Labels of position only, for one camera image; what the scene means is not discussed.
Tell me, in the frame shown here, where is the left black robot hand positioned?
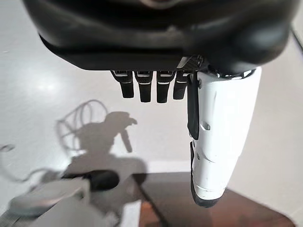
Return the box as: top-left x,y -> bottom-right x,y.
22,0 -> 294,209

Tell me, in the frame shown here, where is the brown wooden stool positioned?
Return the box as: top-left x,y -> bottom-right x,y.
131,172 -> 300,227

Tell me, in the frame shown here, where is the left silver robot leg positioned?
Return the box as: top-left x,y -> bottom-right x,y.
7,170 -> 120,227

